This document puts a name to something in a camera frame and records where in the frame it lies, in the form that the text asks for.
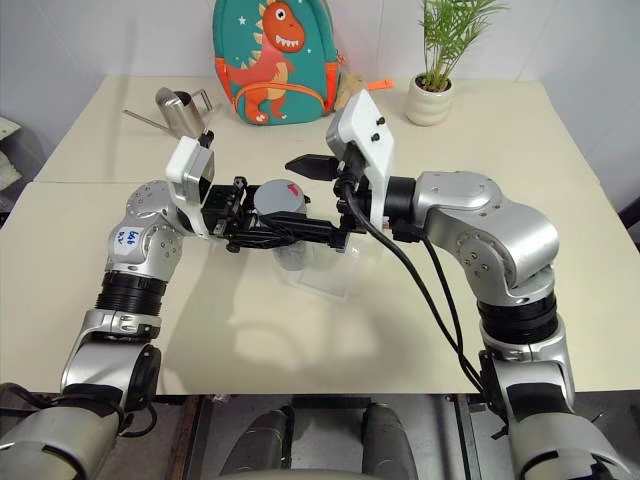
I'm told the teal dinosaur backpack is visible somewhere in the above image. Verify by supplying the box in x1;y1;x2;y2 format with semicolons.
212;0;347;127

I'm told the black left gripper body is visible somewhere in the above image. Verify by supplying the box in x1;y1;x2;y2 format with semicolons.
201;183;251;242

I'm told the clear plastic jar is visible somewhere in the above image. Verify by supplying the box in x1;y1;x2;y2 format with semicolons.
272;242;314;274

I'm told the dark chair edge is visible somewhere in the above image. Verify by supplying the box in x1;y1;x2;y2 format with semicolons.
616;193;640;247

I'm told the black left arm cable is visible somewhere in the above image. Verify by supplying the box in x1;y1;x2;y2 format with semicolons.
0;381;159;439

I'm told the grey cylindrical cup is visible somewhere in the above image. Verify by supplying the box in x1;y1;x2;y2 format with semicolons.
251;178;311;222

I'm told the grey box at table side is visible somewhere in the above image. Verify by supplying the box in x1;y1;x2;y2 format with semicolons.
0;115;24;214

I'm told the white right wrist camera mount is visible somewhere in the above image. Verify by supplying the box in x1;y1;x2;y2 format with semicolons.
326;89;396;232

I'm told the dark rounded shape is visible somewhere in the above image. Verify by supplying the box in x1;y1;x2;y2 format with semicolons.
361;401;419;480
232;404;297;472

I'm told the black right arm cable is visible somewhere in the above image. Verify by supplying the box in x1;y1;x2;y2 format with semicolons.
335;175;490;397
393;225;490;397

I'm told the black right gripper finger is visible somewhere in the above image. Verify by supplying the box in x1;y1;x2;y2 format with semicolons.
258;211;348;250
284;154;338;182

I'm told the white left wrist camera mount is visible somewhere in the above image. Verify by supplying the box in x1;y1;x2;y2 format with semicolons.
165;134;217;237

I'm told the clear plastic box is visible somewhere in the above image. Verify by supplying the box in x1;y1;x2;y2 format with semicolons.
283;243;363;303

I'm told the silver metal watering can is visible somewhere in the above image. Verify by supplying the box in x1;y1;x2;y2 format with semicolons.
122;86;224;140

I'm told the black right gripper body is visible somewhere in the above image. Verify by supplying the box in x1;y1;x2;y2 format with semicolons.
331;141;374;251

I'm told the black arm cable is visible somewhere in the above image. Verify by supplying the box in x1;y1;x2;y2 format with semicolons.
393;225;490;397
335;175;490;397
0;381;159;439

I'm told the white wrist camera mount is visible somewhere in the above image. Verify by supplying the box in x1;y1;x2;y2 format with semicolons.
165;134;217;237
326;89;396;232

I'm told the green plant in white pot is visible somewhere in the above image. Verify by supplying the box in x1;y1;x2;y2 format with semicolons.
404;0;506;127

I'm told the beige tag by backpack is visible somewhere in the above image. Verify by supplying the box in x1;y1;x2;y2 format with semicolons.
341;69;369;110

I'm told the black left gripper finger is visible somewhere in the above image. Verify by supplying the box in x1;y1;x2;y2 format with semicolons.
224;225;304;254
230;174;251;216

